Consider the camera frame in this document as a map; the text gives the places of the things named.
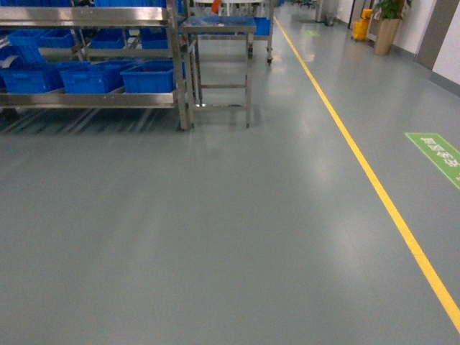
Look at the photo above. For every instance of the tall potted plant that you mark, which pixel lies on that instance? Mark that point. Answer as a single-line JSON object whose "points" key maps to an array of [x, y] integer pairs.
{"points": [[389, 14]]}

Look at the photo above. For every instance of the steel flow rack shelf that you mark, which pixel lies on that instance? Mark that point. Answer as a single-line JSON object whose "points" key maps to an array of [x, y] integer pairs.
{"points": [[14, 17]]}

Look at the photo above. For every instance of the small steel table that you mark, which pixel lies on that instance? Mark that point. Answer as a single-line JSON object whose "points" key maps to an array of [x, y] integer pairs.
{"points": [[219, 28]]}

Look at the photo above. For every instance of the yellow mop bucket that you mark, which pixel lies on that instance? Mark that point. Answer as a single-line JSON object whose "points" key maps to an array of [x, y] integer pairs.
{"points": [[360, 27]]}

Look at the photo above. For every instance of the blue bin with red parts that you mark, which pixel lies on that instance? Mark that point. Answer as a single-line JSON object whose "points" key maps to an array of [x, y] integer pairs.
{"points": [[153, 76]]}

